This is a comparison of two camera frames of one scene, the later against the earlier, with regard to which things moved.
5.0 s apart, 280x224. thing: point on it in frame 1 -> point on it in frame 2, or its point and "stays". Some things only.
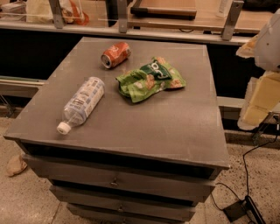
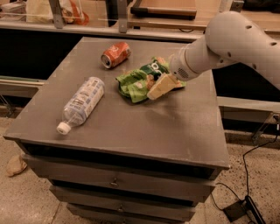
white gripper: x=269 y=48 -> x=178 y=67
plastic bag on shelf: x=41 y=11 stays
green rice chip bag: x=144 y=82 stays
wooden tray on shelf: x=180 y=10 stays
